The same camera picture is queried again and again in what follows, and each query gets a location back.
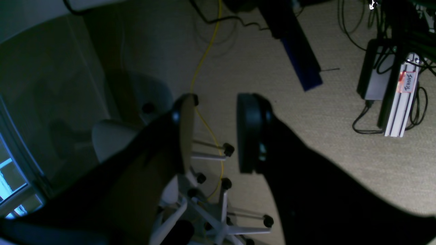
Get aluminium extrusion rail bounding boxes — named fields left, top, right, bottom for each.
left=384, top=53, right=421, bottom=137

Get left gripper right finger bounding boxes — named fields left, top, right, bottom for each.
left=237, top=93, right=436, bottom=245

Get black power adapter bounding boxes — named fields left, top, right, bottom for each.
left=357, top=39, right=395, bottom=101

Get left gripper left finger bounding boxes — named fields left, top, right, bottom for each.
left=1, top=94, right=196, bottom=245

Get blue black bar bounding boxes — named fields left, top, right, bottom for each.
left=258, top=0, right=323, bottom=91

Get yellow cable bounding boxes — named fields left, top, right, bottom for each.
left=189, top=0, right=225, bottom=201

